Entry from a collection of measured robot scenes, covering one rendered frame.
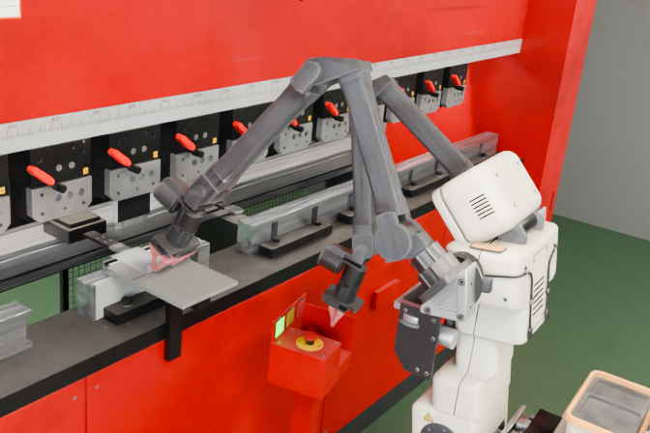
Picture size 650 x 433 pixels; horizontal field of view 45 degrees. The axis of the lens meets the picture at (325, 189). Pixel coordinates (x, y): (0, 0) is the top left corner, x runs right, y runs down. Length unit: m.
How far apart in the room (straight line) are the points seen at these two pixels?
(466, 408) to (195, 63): 1.02
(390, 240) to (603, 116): 4.03
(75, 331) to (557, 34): 2.42
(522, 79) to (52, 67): 2.41
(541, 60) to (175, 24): 2.08
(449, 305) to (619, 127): 4.00
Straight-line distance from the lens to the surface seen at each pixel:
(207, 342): 2.12
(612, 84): 5.46
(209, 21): 1.96
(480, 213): 1.65
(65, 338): 1.92
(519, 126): 3.67
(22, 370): 1.82
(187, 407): 2.17
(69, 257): 2.21
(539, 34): 3.60
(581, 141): 5.57
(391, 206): 1.58
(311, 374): 2.07
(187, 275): 1.91
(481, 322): 1.76
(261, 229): 2.33
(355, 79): 1.60
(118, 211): 1.93
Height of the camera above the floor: 1.85
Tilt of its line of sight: 20 degrees down
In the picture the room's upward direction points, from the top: 6 degrees clockwise
